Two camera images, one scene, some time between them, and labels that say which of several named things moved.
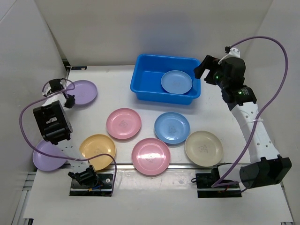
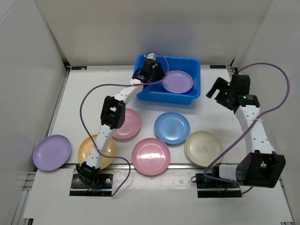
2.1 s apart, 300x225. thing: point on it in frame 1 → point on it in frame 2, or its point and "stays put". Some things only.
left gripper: x=71 y=103 → x=161 y=72
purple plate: x=47 y=163 stays put
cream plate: x=204 y=148 stays put
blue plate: x=172 y=127 stays put
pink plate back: x=123 y=123 stays put
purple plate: x=84 y=92 → x=177 y=81
